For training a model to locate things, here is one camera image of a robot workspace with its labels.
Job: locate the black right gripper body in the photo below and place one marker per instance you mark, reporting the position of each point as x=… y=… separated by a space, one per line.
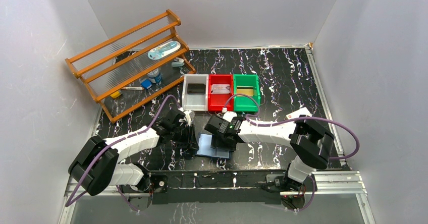
x=219 y=142

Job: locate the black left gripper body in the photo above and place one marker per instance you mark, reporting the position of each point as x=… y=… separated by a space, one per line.
x=189 y=139

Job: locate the blue card holder wallet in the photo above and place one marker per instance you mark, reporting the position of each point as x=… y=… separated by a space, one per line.
x=206 y=150

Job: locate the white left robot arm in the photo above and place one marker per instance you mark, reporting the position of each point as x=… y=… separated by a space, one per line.
x=98 y=166

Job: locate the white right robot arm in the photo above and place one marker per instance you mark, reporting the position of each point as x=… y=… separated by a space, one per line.
x=311 y=142

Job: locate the white VIP card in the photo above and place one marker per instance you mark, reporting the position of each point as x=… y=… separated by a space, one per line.
x=220 y=89

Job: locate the gold credit card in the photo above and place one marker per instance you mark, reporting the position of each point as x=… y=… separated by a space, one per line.
x=247 y=90

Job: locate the white plastic bin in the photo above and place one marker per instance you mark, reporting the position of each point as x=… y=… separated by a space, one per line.
x=195 y=102

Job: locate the red plastic bin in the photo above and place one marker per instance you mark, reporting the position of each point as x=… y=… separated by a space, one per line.
x=216 y=102

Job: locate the green plastic bin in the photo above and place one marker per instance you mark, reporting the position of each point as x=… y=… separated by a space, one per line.
x=242 y=103

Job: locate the small blue box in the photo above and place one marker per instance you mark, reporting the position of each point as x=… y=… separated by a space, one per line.
x=146 y=84

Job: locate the white marker pen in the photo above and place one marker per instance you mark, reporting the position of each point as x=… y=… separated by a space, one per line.
x=132 y=88

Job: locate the yellow small block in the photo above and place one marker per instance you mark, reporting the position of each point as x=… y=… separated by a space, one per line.
x=116 y=94

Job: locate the pale green tape dispenser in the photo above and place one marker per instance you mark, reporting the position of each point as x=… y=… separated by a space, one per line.
x=177 y=62

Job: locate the orange wooden shelf rack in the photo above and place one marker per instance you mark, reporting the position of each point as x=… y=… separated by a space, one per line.
x=122 y=61

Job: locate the white box with red logo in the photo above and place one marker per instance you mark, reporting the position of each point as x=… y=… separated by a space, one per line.
x=298 y=113

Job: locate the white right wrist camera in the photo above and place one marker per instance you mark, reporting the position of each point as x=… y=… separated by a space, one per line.
x=229 y=115

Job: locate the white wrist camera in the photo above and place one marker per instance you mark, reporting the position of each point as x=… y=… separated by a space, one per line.
x=229 y=115
x=189 y=115

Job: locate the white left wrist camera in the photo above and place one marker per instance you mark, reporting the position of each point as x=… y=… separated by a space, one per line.
x=189 y=115

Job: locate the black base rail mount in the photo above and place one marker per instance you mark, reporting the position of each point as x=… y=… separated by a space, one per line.
x=257 y=186

